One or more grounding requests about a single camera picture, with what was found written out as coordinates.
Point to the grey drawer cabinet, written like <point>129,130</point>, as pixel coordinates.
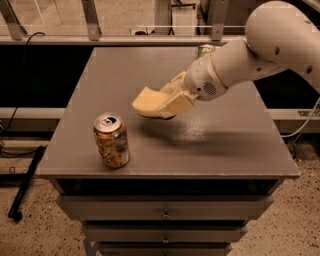
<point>226,147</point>

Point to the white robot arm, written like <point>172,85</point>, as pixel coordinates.
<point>278,37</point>

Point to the green chip bag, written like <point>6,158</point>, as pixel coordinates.
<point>205,49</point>

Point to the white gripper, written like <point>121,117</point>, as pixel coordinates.
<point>201,81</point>

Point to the black rod on floor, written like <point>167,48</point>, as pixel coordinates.
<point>14,213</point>

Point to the bottom grey drawer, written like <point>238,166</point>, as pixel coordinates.
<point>162,250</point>

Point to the yellow sponge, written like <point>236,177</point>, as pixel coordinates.
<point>148,102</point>

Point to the middle grey drawer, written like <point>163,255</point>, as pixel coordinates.
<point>165,233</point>

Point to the grey drawer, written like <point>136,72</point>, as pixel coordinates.
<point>100,208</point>
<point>162,250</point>
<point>165,233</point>

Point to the metal window rail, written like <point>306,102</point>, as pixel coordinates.
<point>127,41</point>

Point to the orange soda can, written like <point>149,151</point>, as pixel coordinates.
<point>111,139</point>

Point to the top grey drawer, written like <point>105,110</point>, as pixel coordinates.
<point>100,208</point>

